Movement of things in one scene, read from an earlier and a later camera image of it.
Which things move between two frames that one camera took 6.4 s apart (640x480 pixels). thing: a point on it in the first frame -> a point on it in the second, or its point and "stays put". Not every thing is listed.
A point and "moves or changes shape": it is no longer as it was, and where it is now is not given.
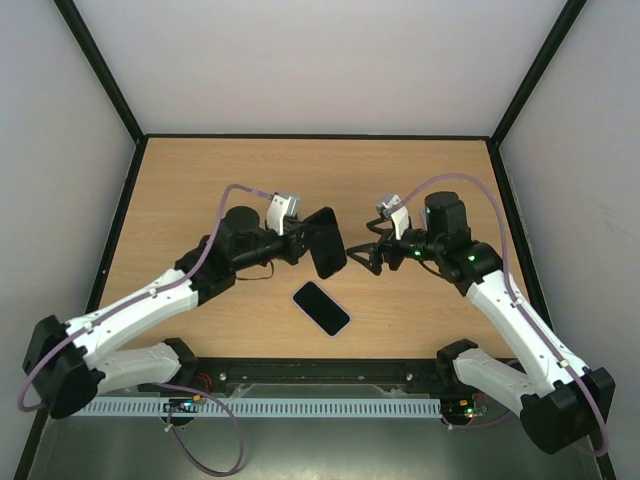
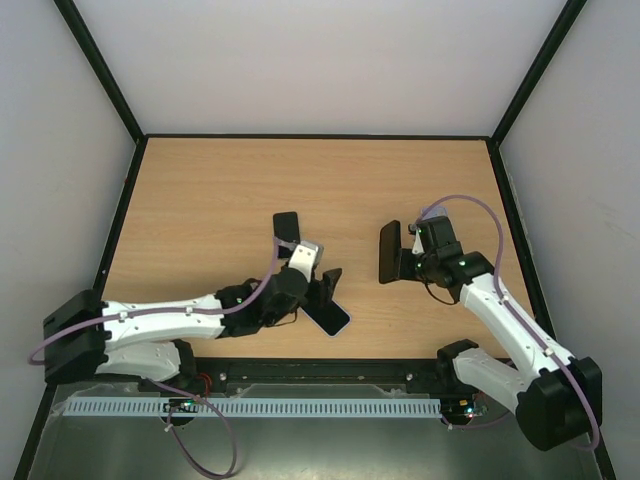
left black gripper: [296, 246] -> [324, 290]
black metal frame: [459, 140] stays put
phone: [326, 242] moves or changes shape
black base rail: [305, 378] stays put
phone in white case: [327, 315] stays put
